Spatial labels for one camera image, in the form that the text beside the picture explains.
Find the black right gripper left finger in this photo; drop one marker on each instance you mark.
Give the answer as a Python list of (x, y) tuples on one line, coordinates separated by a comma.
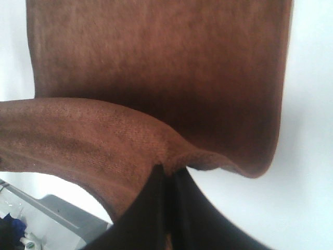
[(142, 226)]

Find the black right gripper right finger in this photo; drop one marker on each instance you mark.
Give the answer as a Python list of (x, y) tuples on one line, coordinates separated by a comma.
[(197, 224)]

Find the brown towel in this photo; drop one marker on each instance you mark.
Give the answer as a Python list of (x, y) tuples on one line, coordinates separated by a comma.
[(121, 86)]

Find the grey perforated plastic basket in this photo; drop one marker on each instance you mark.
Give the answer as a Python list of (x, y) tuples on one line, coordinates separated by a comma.
[(56, 223)]

